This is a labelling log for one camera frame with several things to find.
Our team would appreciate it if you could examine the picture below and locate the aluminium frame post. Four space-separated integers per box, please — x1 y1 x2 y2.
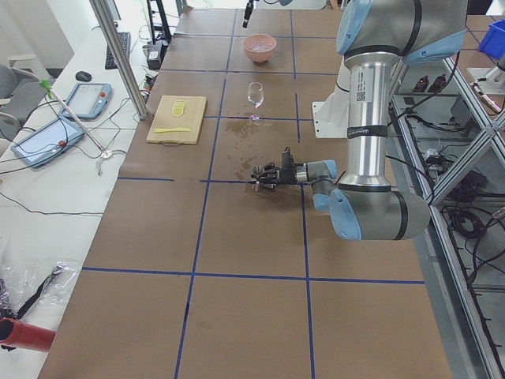
89 0 148 120

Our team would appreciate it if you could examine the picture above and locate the black keyboard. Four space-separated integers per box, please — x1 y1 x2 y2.
104 32 132 70

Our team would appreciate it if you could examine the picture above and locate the yellow plastic knife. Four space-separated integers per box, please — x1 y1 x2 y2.
153 127 192 133

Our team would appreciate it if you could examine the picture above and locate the metal rod with green tip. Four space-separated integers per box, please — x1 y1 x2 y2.
39 79 113 159

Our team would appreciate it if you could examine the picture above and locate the black box device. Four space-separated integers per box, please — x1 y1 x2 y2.
147 40 169 70

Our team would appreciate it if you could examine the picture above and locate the clear wine glass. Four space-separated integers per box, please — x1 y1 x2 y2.
247 82 264 123

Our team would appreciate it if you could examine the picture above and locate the white pedestal column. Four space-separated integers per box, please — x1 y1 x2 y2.
312 61 350 138

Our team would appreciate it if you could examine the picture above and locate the lower blue teach pendant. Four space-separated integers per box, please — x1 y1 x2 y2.
10 118 84 168

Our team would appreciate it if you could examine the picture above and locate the bamboo cutting board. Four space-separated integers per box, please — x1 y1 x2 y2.
146 95 207 144

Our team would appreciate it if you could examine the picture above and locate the red cylinder bottle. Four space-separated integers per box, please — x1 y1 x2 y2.
1 318 56 352

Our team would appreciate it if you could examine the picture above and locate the pile of clear ice cubes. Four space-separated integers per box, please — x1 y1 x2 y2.
246 38 272 53

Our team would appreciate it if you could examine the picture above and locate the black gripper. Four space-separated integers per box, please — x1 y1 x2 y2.
252 162 297 190

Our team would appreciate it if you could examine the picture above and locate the blue teach pendant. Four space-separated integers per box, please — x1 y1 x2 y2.
65 83 112 120
10 118 84 168

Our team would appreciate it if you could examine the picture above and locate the pink bowl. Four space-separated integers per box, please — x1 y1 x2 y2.
242 34 277 63

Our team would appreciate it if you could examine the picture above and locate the clear plastic bag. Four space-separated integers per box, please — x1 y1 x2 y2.
1 236 81 329

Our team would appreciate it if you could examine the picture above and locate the upper blue teach pendant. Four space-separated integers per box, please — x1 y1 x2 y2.
65 83 112 120

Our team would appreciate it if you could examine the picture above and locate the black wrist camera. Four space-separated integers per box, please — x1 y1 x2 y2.
281 147 295 170

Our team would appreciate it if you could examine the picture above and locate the blue storage bin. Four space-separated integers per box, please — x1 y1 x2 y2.
479 20 504 59

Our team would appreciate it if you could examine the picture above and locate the black computer mouse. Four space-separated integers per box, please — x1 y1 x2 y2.
75 71 92 82

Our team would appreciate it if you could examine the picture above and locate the grey office chair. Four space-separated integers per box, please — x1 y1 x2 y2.
1 54 47 141

